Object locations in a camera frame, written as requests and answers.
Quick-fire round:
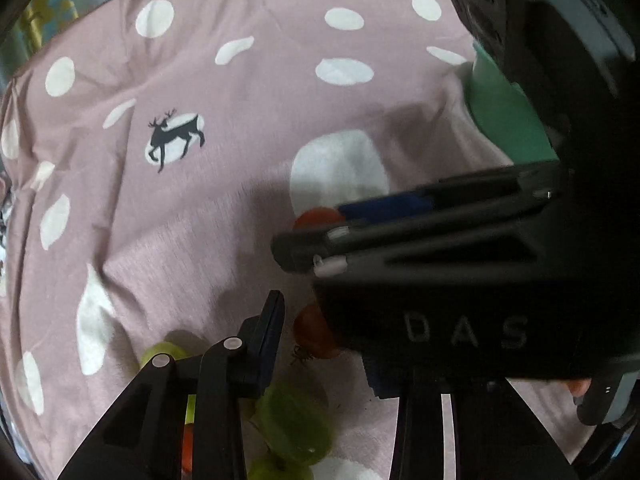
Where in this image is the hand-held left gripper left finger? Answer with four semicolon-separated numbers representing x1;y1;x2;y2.
59;289;287;480

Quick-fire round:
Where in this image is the pink polka dot deer blanket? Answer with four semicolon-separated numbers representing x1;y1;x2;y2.
0;0;591;480

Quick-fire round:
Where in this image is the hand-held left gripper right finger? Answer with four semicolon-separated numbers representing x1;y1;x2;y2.
362;355;577;480

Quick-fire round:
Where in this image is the green bowl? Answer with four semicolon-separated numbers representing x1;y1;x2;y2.
464;42;563;163

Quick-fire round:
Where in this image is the yellow patterned curtain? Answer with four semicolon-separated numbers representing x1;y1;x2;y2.
17;0;76;56

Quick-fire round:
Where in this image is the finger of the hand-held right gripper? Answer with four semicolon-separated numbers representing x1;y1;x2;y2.
272;210;547;277
337;162;571;222

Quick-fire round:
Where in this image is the green jujube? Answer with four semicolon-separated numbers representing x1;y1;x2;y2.
257;382;335;465
139;341;190;368
249;452;315;480

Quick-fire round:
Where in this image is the red cherry tomato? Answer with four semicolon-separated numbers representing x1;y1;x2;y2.
293;304;343;359
294;207;346;232

